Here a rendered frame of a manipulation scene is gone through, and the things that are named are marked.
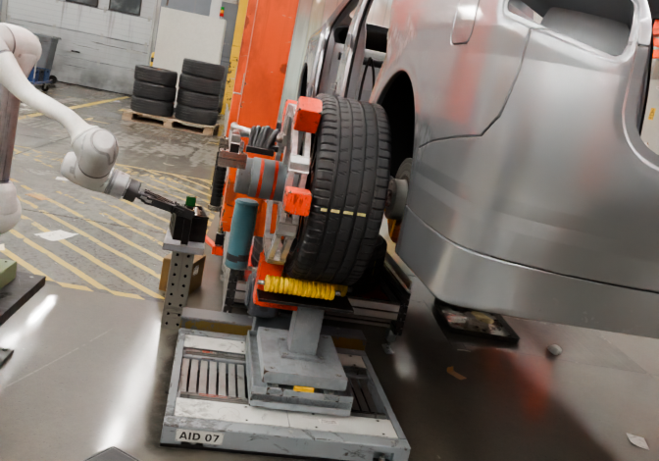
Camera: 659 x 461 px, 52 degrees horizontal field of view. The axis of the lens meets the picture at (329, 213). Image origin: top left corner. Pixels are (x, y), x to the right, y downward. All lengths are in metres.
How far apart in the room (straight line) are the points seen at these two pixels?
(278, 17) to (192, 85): 8.00
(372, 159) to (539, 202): 0.73
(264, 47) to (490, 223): 1.50
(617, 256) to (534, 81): 0.43
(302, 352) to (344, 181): 0.74
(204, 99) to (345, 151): 8.75
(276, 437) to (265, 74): 1.41
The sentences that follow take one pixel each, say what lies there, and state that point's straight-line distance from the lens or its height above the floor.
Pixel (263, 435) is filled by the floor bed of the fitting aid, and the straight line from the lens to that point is 2.34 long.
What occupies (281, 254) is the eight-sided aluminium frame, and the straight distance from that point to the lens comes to 2.30.
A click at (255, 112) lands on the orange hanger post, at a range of 2.84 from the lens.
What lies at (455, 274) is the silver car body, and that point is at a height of 0.83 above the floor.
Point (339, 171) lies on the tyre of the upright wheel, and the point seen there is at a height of 0.96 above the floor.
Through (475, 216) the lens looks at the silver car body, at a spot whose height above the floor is 0.99.
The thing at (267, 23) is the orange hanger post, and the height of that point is 1.40.
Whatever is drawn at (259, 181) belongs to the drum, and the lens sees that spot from 2.33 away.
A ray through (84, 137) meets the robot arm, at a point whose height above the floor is 0.92.
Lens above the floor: 1.24
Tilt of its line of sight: 11 degrees down
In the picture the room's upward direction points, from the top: 11 degrees clockwise
